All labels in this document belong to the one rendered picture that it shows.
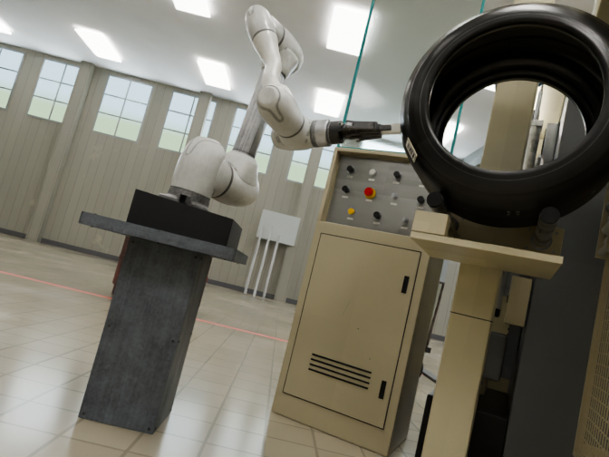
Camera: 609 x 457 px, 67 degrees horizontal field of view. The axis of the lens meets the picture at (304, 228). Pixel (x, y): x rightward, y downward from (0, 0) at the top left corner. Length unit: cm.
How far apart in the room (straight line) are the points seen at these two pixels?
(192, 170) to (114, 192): 1112
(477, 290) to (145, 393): 114
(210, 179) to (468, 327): 103
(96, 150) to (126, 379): 1171
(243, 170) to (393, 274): 77
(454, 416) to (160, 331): 99
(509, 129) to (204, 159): 107
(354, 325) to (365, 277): 21
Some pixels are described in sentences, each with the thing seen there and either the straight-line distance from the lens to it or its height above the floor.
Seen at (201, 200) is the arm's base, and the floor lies 80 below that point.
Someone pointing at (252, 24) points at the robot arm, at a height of 150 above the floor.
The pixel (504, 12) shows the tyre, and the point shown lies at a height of 143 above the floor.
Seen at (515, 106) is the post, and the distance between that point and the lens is 178.
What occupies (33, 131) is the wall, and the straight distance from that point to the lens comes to 1401.
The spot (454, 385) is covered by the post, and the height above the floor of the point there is 39.
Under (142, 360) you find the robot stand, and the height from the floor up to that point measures 22.
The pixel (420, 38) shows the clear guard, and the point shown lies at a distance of 243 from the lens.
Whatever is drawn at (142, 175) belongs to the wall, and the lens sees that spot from 1266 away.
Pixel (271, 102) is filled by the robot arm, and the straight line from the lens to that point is 140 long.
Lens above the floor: 60
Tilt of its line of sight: 7 degrees up
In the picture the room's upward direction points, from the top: 14 degrees clockwise
